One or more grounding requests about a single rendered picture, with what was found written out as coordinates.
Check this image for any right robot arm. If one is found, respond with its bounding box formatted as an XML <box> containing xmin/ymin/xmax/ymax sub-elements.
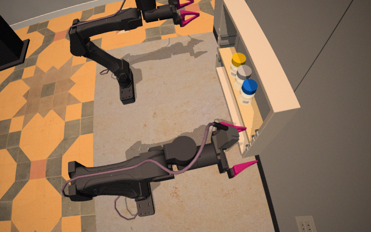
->
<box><xmin>68</xmin><ymin>136</ymin><xmax>197</xmax><ymax>217</ymax></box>

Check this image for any grey wall-mounted rack frame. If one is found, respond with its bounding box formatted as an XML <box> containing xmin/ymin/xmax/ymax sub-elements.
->
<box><xmin>215</xmin><ymin>0</ymin><xmax>300</xmax><ymax>158</ymax></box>

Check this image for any white bottle with grey cap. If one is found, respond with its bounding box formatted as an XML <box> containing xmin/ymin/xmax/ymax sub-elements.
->
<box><xmin>234</xmin><ymin>65</ymin><xmax>252</xmax><ymax>91</ymax></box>

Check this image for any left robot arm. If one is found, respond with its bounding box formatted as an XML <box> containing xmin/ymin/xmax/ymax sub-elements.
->
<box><xmin>70</xmin><ymin>0</ymin><xmax>158</xmax><ymax>101</ymax></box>

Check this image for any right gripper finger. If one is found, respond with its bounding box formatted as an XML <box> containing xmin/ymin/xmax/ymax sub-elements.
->
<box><xmin>221</xmin><ymin>122</ymin><xmax>247</xmax><ymax>132</ymax></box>
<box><xmin>232</xmin><ymin>160</ymin><xmax>258</xmax><ymax>178</ymax></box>

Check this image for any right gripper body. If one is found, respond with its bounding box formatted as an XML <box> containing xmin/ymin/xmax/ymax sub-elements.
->
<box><xmin>197</xmin><ymin>128</ymin><xmax>234</xmax><ymax>179</ymax></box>

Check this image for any light wooden plank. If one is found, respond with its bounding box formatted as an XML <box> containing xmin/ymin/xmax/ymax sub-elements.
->
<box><xmin>218</xmin><ymin>47</ymin><xmax>263</xmax><ymax>143</ymax></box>

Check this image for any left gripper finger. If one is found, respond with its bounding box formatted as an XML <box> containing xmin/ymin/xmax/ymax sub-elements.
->
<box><xmin>180</xmin><ymin>10</ymin><xmax>200</xmax><ymax>27</ymax></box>
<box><xmin>176</xmin><ymin>0</ymin><xmax>194</xmax><ymax>10</ymax></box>

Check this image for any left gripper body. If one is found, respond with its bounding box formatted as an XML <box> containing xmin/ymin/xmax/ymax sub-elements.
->
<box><xmin>157</xmin><ymin>0</ymin><xmax>182</xmax><ymax>27</ymax></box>

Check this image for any white bottle with blue cap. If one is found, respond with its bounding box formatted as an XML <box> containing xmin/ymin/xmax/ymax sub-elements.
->
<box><xmin>238</xmin><ymin>79</ymin><xmax>257</xmax><ymax>105</ymax></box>

